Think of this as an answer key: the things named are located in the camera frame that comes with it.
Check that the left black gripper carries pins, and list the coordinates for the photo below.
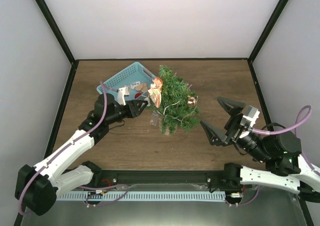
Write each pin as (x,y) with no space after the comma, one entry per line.
(135,112)

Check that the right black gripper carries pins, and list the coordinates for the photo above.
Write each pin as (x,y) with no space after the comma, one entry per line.
(232,125)

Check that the clear battery box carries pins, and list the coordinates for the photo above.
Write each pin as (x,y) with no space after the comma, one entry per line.
(154,118)

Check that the gingerbread figure ornament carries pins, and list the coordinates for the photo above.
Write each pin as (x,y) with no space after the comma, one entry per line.
(155,91)

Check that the small green christmas tree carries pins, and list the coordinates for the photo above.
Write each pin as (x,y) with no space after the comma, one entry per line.
(173,111)

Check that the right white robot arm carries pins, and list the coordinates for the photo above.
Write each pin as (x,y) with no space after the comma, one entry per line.
(286,168)

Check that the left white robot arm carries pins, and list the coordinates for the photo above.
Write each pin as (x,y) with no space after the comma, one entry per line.
(39,186)

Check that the red ball ornament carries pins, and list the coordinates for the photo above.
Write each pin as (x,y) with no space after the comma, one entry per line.
(137,95)

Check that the brown heart ornament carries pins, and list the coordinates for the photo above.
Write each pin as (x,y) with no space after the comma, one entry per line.
(142,87)

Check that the blue plastic basket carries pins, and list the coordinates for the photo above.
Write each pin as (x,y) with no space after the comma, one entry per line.
(131,76)

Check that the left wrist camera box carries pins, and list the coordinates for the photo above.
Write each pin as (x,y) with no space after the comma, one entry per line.
(121,94)

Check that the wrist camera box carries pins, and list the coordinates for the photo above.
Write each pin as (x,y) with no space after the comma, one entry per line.
(248,121)
(121,94)

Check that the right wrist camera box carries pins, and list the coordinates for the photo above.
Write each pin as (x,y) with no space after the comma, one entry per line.
(248,121)

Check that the black aluminium front rail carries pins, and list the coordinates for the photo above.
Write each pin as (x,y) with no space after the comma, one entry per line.
(160,177)

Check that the light blue cable duct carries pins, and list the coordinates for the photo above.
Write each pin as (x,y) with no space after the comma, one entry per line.
(147,196)

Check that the black frame post right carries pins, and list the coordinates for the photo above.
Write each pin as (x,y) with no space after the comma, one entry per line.
(276,13)

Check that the black frame post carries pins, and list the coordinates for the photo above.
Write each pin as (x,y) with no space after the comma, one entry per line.
(276,13)
(42,5)

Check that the black frame post left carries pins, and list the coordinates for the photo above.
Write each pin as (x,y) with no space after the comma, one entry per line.
(42,5)

